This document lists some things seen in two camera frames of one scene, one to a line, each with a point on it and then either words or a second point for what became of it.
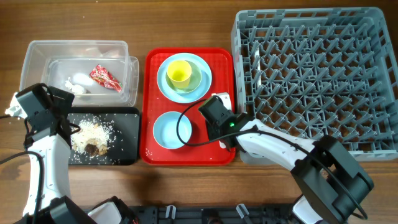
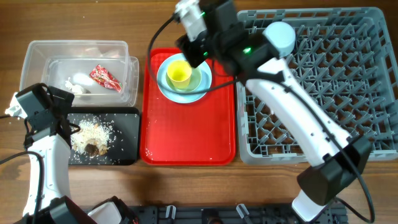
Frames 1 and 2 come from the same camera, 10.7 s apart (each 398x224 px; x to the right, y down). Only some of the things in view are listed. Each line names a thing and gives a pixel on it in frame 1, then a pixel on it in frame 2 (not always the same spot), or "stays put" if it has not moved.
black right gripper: [212, 132] to [189, 48]
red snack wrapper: [100, 74] stays put
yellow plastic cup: [179, 73] stays put
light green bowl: [195, 79] stays put
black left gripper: [64, 104] stays put
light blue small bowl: [165, 129] to [282, 36]
